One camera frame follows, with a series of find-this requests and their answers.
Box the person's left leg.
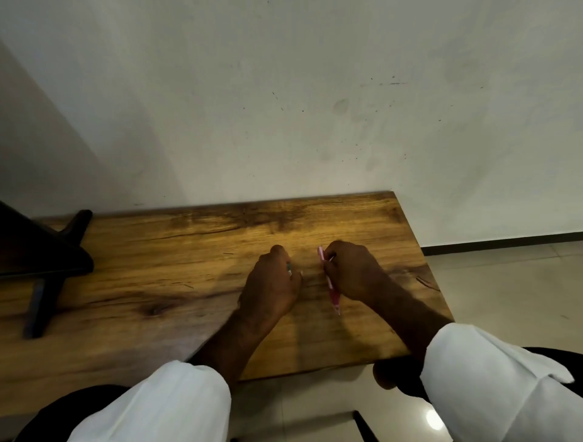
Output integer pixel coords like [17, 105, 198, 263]
[13, 384, 134, 442]

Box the person's leg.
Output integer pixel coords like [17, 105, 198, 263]
[372, 347, 583, 404]
[13, 384, 134, 442]

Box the person's left forearm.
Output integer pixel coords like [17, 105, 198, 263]
[67, 311, 257, 442]

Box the pink pen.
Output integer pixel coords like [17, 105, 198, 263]
[317, 246, 342, 316]

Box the dark baseboard strip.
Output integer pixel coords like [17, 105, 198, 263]
[421, 231, 583, 256]

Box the person's left hand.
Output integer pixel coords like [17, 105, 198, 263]
[237, 245, 303, 325]

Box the person's right forearm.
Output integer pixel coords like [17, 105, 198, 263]
[364, 286, 583, 442]

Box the person's right hand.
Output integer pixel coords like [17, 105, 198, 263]
[322, 240, 393, 305]

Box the person's right leg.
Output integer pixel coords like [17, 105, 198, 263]
[372, 347, 583, 404]

